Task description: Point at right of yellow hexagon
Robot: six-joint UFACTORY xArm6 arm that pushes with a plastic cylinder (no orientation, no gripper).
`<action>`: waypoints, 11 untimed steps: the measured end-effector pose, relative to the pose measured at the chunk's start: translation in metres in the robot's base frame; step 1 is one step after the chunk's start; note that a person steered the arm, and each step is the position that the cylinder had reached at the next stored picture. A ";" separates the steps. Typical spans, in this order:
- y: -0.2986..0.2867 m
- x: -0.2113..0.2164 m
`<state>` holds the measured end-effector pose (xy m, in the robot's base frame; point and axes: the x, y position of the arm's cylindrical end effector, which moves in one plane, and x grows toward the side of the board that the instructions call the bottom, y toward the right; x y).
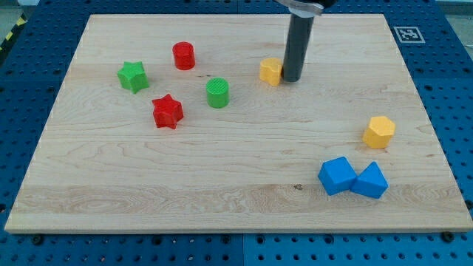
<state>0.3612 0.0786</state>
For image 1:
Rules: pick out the red star block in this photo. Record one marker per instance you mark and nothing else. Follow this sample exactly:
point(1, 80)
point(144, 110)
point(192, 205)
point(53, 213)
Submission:
point(167, 112)

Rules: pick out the yellow hexagon block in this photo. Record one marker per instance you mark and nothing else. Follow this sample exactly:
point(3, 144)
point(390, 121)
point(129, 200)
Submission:
point(379, 132)

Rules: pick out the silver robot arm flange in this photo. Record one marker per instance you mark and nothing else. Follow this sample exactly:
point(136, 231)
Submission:
point(307, 8)

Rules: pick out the green star block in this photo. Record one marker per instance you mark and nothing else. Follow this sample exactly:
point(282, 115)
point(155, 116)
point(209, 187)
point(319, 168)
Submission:
point(132, 76)

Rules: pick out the red cylinder block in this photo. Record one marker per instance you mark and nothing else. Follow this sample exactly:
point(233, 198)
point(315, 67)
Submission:
point(184, 57)

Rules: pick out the green cylinder block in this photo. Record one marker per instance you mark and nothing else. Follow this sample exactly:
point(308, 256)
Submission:
point(217, 91)

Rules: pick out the blue cube block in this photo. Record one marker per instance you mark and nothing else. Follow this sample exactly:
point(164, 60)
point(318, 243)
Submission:
point(337, 175)

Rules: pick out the yellow heart block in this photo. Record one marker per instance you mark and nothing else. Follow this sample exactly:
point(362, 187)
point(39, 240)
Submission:
point(270, 71)

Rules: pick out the white fiducial marker tag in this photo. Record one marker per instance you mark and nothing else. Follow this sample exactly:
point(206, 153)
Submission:
point(409, 35)

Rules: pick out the wooden board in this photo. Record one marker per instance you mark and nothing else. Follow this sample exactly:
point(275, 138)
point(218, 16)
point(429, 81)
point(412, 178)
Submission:
point(102, 165)

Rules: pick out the blue triangular prism block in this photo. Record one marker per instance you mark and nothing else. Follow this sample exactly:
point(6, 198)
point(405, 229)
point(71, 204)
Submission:
point(371, 182)

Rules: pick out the black yellow hazard tape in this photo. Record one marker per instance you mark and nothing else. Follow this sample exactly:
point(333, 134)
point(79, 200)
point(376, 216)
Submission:
point(14, 34)

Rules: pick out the grey cylindrical pointer tool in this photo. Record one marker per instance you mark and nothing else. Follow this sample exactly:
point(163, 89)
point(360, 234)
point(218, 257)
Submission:
point(296, 47)

